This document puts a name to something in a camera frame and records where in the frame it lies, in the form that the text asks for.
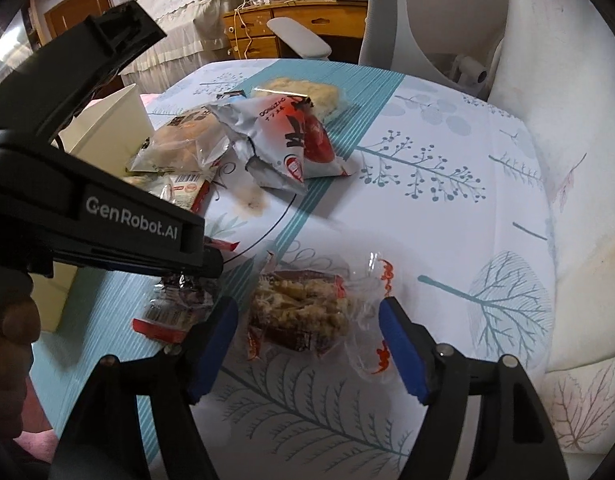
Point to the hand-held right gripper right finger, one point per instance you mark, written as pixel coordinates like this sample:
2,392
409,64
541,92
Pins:
402,350

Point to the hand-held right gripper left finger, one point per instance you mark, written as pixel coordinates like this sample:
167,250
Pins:
212,347

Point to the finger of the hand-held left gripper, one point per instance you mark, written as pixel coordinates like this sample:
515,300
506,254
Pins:
213,260

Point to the small red-white snack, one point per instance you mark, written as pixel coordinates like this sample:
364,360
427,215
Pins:
180,305

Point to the cream storage box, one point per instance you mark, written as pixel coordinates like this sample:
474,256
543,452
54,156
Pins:
107,125

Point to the clear crunchy snack packet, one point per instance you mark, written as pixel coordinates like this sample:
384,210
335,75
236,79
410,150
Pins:
297,310

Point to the clear yellow rice cake packet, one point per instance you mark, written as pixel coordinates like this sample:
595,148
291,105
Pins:
330,95

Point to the person's left hand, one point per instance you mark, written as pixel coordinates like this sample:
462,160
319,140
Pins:
12,330

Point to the red snack packet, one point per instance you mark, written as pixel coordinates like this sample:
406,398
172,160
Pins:
157,330

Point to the small red white packet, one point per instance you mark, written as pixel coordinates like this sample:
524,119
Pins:
185,190

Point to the clear bread packet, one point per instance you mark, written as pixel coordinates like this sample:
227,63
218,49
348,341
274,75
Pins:
182,145

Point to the red and silver chip bag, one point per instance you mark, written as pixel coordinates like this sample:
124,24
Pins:
307,145

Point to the brown chocolate snack packet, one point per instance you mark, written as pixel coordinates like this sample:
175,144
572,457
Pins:
230,94

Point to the brown wooden door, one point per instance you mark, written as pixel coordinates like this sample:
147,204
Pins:
72,10

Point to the pink blanket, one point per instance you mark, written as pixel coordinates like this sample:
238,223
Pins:
37,445

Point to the lace-covered cabinet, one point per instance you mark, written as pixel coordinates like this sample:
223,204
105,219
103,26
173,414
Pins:
187,10

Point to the white maple-leaf quilt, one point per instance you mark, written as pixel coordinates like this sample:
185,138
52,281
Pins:
577,160

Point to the wooden desk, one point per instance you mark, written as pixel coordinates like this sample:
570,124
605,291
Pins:
337,20

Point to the white office chair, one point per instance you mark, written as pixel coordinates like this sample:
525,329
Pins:
387,20

